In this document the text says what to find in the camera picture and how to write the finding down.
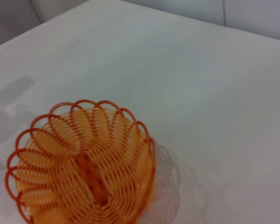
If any orange plastic woven basket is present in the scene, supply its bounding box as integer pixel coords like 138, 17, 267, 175
5, 99, 156, 224

